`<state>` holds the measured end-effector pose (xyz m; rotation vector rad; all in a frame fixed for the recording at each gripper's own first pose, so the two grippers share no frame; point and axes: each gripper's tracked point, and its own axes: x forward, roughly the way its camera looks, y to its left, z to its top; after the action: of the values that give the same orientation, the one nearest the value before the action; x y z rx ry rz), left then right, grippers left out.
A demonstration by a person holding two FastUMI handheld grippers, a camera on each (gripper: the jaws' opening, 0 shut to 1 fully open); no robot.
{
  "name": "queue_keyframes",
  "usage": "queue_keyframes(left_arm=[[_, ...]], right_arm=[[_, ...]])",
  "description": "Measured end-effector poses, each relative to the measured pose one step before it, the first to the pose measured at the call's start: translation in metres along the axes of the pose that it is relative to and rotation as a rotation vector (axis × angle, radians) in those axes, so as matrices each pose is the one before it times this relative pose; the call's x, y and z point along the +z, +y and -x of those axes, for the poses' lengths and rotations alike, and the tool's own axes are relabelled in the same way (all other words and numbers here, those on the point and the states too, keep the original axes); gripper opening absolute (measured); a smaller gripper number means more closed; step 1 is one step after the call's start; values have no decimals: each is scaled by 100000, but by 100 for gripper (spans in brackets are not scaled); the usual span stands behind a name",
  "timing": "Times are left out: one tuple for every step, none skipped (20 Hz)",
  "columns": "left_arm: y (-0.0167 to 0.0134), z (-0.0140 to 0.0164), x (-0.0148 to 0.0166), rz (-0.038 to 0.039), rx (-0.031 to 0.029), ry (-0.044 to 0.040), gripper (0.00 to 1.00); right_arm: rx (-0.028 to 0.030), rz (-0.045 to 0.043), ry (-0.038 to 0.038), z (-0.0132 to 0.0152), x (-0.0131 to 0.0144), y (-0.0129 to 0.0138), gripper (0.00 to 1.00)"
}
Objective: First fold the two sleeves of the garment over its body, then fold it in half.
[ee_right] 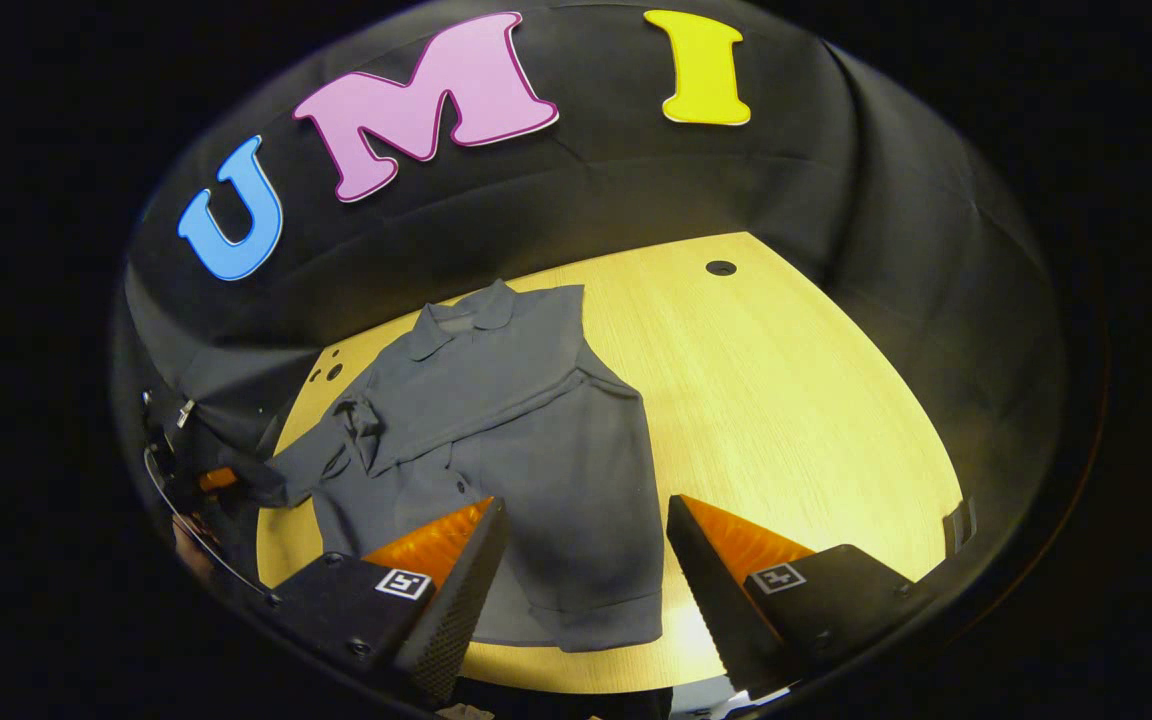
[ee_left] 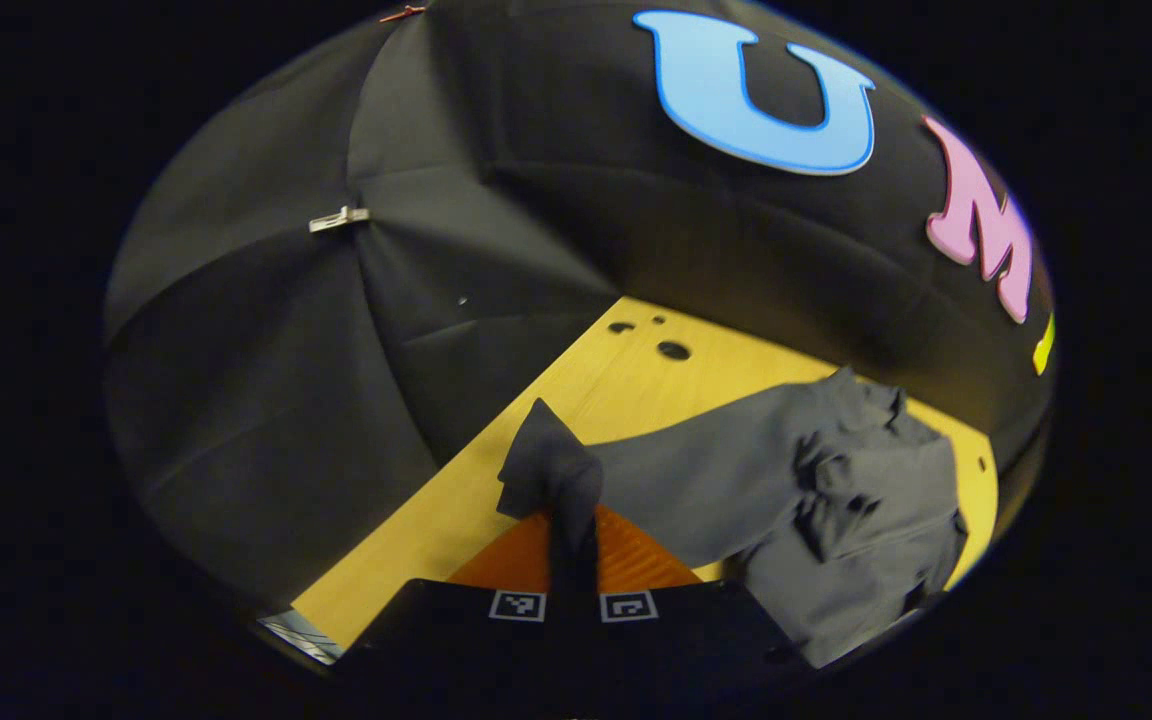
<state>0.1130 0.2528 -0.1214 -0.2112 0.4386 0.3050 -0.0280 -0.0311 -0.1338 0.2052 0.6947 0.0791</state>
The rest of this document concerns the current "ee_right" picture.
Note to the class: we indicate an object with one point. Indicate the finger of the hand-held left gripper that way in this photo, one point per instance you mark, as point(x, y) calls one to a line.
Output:
point(218, 479)

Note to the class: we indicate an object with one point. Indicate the black table edge clamp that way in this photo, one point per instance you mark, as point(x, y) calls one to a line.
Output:
point(960, 525)

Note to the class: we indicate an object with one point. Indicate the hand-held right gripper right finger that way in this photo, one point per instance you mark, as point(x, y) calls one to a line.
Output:
point(716, 600)

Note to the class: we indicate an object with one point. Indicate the grey collared shirt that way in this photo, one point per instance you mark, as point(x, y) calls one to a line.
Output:
point(526, 450)

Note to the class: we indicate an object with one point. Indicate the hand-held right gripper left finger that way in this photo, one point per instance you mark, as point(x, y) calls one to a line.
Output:
point(456, 610)

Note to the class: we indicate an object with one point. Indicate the white cloth clip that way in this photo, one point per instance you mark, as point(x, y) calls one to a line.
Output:
point(184, 412)

